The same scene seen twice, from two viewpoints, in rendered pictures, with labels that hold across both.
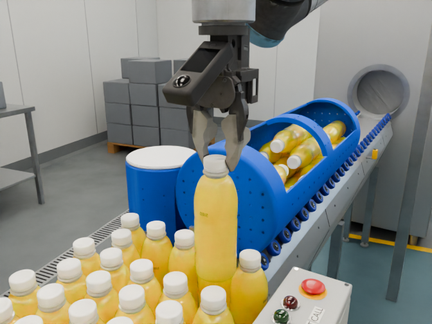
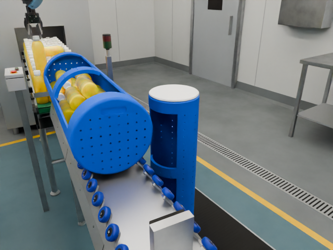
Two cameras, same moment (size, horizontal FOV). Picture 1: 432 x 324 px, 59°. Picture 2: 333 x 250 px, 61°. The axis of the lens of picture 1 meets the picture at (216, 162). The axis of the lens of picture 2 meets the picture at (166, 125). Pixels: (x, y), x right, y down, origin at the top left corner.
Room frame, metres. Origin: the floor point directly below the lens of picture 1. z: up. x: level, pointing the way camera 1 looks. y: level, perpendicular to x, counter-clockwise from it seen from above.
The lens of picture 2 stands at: (2.17, -1.08, 1.53)
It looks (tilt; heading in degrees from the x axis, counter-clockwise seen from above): 25 degrees down; 122
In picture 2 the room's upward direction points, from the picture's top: straight up
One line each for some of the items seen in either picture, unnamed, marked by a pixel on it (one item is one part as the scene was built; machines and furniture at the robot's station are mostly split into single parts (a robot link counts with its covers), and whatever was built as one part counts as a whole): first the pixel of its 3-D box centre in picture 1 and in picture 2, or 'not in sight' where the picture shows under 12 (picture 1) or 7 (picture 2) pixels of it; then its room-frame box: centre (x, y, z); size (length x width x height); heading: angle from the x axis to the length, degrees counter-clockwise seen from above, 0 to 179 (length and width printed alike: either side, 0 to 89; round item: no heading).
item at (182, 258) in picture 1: (185, 281); not in sight; (0.67, 0.06, 0.99); 0.07 x 0.07 x 0.19
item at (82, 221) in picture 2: not in sight; (76, 188); (0.81, -0.08, 0.31); 0.06 x 0.06 x 0.63; 59
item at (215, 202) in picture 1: (215, 222); (39, 54); (0.56, 0.00, 1.19); 0.07 x 0.07 x 0.19
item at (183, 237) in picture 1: (184, 238); not in sight; (0.67, 0.06, 1.09); 0.04 x 0.04 x 0.02
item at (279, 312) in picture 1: (281, 315); not in sight; (0.44, -0.09, 1.11); 0.02 x 0.02 x 0.01
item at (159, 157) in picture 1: (162, 156); (173, 92); (1.41, 0.21, 1.03); 0.28 x 0.28 x 0.01
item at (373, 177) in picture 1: (369, 206); not in sight; (2.49, -1.10, 0.31); 0.06 x 0.06 x 0.63; 59
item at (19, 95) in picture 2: not in sight; (33, 154); (0.46, -0.13, 0.50); 0.04 x 0.04 x 1.00; 59
